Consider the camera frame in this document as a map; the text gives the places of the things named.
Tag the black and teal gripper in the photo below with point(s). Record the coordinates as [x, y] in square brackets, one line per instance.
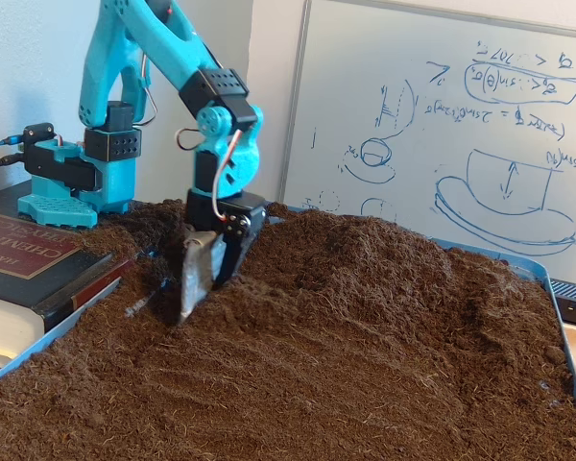
[203, 211]

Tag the blue tray of brown soil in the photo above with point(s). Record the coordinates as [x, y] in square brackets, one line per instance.
[317, 360]

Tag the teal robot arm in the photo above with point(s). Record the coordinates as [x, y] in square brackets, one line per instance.
[110, 57]

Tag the black chemistry handbook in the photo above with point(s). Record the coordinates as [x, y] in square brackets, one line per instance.
[29, 249]

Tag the whiteboard with blue drawings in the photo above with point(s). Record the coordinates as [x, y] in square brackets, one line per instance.
[461, 144]

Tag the blue plastic tray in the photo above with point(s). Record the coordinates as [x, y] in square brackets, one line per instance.
[540, 269]

